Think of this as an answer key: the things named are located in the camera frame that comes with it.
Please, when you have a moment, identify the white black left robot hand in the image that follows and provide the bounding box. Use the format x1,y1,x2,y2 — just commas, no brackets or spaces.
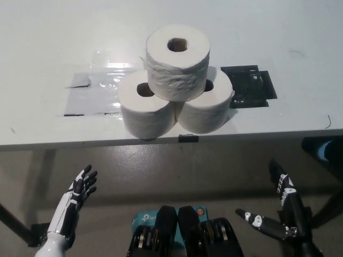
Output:
47,164,98,239

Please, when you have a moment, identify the teal tp-link box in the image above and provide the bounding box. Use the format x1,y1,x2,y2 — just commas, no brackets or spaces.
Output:
131,205,209,239

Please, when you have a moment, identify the black taped table patch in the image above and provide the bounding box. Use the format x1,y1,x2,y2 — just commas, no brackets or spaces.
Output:
220,64,278,109

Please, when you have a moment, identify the clear plastic sheet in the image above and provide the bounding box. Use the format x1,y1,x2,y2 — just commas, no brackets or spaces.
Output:
55,47,147,117

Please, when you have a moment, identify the crinkled white toilet paper roll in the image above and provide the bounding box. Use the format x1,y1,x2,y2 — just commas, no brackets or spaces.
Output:
145,24,211,102

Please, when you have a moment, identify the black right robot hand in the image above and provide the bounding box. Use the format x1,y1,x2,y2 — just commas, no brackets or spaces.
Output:
235,159,314,241

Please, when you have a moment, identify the small black tape strip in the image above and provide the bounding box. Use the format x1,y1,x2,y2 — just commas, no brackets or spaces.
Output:
178,133,200,143

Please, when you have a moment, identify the black slanted table leg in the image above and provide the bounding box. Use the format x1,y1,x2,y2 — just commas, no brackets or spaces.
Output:
0,200,33,243
312,184,343,228

